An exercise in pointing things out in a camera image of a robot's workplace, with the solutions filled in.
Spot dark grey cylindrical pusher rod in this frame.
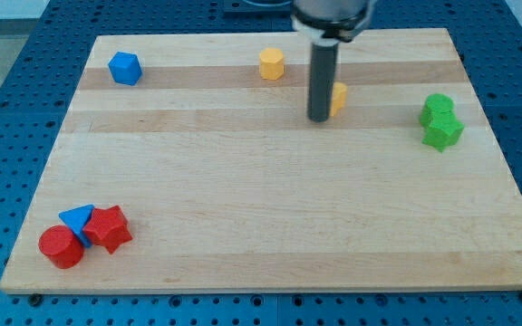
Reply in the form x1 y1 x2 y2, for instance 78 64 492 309
307 44 338 122

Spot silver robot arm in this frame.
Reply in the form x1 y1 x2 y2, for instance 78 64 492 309
292 0 376 122

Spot yellow heart block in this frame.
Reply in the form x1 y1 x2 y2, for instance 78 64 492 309
330 81 348 117

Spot yellow hexagon block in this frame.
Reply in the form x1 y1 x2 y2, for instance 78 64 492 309
259 48 285 81

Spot green cylinder block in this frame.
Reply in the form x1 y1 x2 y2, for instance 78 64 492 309
419 93 456 127

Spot green star block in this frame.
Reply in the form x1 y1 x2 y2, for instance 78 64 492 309
420 113 465 152

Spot wooden board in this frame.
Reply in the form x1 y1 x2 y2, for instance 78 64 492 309
0 28 522 294

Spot blue cube block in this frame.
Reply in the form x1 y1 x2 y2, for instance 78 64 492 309
108 52 142 86

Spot red star block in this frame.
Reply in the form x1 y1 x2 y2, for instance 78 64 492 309
82 206 133 254

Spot blue triangle block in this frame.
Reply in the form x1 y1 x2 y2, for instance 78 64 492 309
58 204 94 248

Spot red cylinder block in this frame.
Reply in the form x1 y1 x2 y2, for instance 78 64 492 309
38 225 84 269

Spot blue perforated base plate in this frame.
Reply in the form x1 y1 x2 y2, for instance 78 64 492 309
0 0 522 325

